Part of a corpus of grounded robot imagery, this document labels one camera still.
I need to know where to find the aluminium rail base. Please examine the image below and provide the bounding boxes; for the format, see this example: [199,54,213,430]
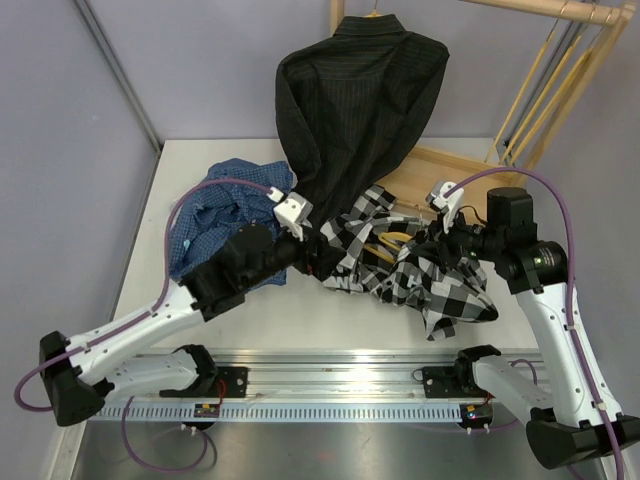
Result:
[124,347,556,401]

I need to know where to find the purple cable under duct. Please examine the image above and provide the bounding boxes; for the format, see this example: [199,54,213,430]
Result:
[119,394,219,474]

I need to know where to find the hanger of plaid shirt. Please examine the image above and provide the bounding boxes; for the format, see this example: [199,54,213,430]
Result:
[484,26,556,164]

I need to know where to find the white slotted cable duct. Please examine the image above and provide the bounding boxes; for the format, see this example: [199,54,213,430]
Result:
[94,400,461,423]

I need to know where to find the yellow hanger of white shirt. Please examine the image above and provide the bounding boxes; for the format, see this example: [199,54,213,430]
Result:
[504,34,619,166]

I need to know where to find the hanger of checkered shirt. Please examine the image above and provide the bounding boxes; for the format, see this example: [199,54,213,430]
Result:
[363,215,428,264]

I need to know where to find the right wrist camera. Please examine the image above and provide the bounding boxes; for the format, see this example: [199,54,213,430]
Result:
[426,181,464,233]

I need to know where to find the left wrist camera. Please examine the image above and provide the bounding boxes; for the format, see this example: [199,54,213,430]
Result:
[267,187,313,241]

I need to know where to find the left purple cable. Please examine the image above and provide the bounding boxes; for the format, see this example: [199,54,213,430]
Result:
[13,179,281,412]

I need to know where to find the aluminium corner frame post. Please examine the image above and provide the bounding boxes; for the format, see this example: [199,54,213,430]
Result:
[71,0,163,155]

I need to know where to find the black pinstripe shirt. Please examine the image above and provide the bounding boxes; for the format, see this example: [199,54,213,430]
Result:
[275,14,450,228]

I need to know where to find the hanger of black shirt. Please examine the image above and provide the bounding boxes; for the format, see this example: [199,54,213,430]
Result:
[365,0,381,19]

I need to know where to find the wooden clothes rack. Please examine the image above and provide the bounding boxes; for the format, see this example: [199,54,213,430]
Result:
[329,0,636,216]

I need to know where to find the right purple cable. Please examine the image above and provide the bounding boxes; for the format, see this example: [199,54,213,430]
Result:
[444,167,626,480]

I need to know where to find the blue plaid shirt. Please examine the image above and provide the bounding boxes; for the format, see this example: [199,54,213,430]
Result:
[169,158,294,281]

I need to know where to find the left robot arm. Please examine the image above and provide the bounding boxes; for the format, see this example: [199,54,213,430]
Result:
[40,225,344,427]

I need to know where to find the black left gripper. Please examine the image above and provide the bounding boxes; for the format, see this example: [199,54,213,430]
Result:
[242,224,346,293]

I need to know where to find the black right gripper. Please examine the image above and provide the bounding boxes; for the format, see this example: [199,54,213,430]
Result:
[413,208,505,271]

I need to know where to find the black white checkered shirt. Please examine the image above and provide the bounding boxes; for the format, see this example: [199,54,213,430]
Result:
[321,185,499,341]

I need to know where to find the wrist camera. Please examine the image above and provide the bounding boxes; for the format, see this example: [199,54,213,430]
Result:
[426,181,464,233]
[267,187,313,241]

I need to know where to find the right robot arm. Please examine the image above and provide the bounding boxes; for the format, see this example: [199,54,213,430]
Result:
[427,182,639,469]

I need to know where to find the yellow hanger of blue shirt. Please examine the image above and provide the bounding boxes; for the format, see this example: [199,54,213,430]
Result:
[496,26,582,165]

